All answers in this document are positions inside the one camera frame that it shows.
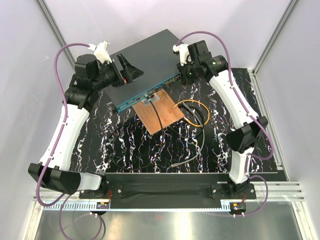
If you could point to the dark grey network switch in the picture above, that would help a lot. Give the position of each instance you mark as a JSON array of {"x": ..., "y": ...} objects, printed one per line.
[{"x": 154, "y": 56}]

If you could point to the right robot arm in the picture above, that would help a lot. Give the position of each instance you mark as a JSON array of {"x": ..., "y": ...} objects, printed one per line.
[{"x": 197, "y": 63}]

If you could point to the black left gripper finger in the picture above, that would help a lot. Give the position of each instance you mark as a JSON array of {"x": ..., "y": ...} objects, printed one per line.
[
  {"x": 131, "y": 73},
  {"x": 123, "y": 61}
]

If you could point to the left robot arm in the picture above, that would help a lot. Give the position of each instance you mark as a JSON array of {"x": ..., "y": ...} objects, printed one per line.
[{"x": 91, "y": 76}]

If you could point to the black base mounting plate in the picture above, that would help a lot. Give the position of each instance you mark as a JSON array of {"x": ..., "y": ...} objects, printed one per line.
[{"x": 163, "y": 191}]

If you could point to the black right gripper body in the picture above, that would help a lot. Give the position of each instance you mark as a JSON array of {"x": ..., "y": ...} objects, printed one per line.
[{"x": 188, "y": 72}]

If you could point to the aluminium frame rail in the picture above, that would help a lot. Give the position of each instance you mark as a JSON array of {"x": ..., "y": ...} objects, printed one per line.
[{"x": 49, "y": 18}]

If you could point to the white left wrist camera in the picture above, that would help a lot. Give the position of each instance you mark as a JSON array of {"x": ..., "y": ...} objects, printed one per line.
[{"x": 100, "y": 51}]

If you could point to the wooden board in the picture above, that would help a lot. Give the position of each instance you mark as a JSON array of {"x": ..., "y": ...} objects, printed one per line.
[{"x": 164, "y": 106}]

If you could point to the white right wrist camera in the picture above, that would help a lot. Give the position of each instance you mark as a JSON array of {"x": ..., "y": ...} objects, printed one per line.
[{"x": 183, "y": 52}]

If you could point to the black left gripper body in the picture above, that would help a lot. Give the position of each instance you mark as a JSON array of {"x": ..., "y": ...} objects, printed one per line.
[{"x": 112, "y": 75}]

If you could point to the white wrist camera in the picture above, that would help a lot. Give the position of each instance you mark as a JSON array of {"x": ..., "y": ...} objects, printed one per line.
[
  {"x": 100, "y": 51},
  {"x": 183, "y": 52}
]

